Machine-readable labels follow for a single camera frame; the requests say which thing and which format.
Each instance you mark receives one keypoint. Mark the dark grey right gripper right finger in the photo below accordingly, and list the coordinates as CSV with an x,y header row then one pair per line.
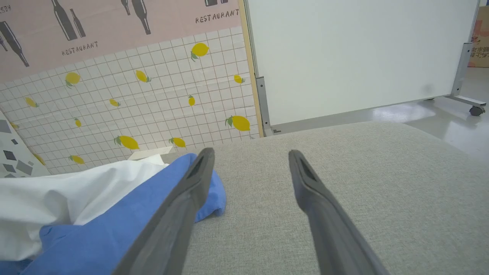
x,y
332,236

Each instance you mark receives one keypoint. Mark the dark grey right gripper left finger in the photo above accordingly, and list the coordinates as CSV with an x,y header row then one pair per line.
x,y
172,229

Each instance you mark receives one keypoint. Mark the white garment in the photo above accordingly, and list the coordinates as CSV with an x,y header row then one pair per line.
x,y
57,202

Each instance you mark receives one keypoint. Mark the blue garment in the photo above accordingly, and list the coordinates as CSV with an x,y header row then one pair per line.
x,y
114,229

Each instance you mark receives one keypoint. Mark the small white box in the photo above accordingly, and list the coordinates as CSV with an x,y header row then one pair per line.
x,y
149,154

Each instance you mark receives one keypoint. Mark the lemon print tile panel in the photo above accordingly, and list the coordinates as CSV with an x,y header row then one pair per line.
x,y
153,103

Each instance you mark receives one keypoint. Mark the white panel with grey shapes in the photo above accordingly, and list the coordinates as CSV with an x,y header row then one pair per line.
x,y
15,156

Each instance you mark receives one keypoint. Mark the white partition board on stand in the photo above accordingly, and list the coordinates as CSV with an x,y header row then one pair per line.
x,y
344,57

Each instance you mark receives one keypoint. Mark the black caster wheel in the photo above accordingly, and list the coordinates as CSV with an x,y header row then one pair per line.
x,y
476,111

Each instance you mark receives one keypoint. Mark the pink restaurant bottle poster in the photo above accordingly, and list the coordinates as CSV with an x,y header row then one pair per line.
x,y
107,23

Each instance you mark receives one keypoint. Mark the brown cardboard box with print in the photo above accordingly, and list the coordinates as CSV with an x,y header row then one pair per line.
x,y
480,38

